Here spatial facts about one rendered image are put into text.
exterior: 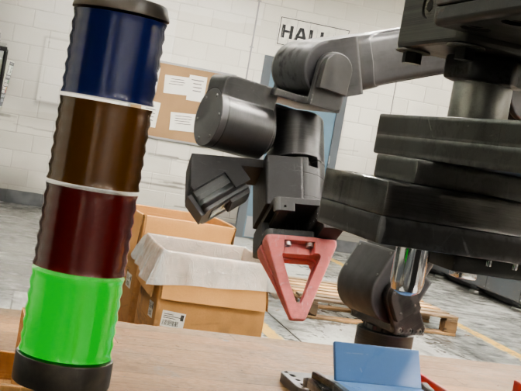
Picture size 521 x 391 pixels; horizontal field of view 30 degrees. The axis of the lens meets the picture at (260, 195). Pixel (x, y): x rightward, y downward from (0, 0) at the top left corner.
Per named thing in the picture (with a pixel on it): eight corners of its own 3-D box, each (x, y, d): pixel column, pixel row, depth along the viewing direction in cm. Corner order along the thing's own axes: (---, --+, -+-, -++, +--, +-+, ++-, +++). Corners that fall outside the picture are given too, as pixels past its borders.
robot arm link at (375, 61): (307, 41, 91) (550, 5, 104) (262, 42, 99) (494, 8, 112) (321, 169, 93) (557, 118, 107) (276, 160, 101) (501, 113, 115)
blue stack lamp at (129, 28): (144, 106, 42) (157, 29, 42) (161, 108, 38) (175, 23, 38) (56, 90, 41) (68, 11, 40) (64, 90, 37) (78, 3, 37)
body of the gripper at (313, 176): (274, 214, 87) (274, 140, 90) (252, 253, 96) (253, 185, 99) (344, 220, 88) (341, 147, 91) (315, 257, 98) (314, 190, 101)
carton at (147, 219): (224, 344, 480) (244, 229, 477) (119, 333, 463) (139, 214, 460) (196, 319, 533) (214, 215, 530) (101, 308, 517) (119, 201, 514)
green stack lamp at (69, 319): (105, 344, 42) (117, 270, 42) (118, 368, 39) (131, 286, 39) (15, 336, 41) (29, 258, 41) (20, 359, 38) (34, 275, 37)
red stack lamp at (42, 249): (118, 266, 42) (130, 190, 42) (132, 282, 39) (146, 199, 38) (29, 254, 41) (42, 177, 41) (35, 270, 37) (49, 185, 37)
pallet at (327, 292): (401, 308, 811) (404, 291, 810) (455, 336, 715) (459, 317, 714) (264, 290, 778) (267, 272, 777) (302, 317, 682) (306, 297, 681)
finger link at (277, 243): (266, 310, 86) (266, 212, 90) (250, 332, 93) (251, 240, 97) (339, 315, 88) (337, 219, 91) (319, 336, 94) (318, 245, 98)
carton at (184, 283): (276, 385, 416) (296, 270, 413) (131, 369, 400) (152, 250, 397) (241, 347, 479) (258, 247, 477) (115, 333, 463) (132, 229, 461)
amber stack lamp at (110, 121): (131, 186, 42) (144, 110, 42) (146, 195, 38) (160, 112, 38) (43, 173, 41) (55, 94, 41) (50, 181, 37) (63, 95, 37)
